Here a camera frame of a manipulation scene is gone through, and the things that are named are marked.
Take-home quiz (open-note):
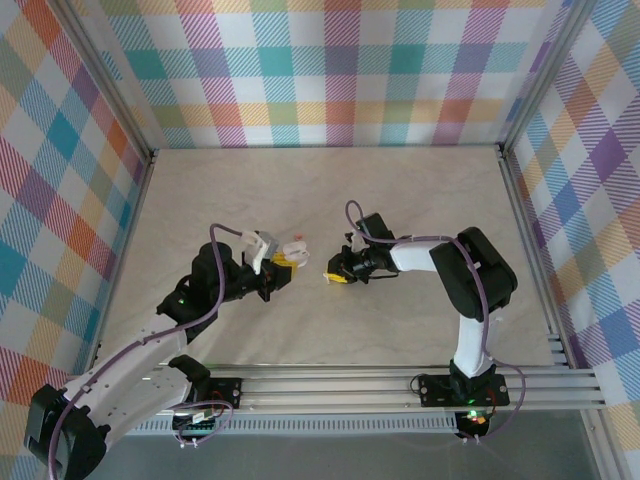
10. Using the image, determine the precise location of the earbuds charging case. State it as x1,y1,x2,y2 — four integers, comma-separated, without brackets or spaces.
282,239,310,265

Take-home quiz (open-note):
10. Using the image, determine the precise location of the grey metal base sheet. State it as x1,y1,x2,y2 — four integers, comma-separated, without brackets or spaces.
99,433,604,480

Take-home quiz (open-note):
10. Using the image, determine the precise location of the controller board with coloured light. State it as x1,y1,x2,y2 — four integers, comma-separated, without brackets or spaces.
457,407,492,439

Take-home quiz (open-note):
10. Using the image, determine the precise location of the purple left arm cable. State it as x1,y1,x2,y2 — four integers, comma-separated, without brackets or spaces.
42,223,250,480

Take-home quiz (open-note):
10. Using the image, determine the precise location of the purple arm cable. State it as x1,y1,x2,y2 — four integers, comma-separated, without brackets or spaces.
42,223,250,480
344,199,527,444

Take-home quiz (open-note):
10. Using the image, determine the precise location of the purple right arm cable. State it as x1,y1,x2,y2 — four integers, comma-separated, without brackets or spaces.
344,199,527,444

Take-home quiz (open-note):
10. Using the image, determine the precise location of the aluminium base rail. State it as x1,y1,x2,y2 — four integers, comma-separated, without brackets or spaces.
142,363,606,414

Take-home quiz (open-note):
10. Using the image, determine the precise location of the small black base plate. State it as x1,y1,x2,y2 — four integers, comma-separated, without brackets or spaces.
204,377,245,410

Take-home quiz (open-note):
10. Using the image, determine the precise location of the long black base plate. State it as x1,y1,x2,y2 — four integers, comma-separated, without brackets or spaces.
418,373,510,407

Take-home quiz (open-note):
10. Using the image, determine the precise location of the grey slotted cable duct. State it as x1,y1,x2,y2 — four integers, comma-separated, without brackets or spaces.
127,417,459,437

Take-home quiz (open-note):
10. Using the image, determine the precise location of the aluminium side rail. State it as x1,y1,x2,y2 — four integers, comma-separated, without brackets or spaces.
497,143,626,480

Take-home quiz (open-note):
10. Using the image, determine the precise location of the black controller board with wires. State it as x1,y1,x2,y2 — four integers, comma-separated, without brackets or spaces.
172,409,222,437

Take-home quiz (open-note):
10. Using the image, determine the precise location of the aluminium frame post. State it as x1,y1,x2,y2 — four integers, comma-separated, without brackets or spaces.
498,0,597,154
57,0,157,162

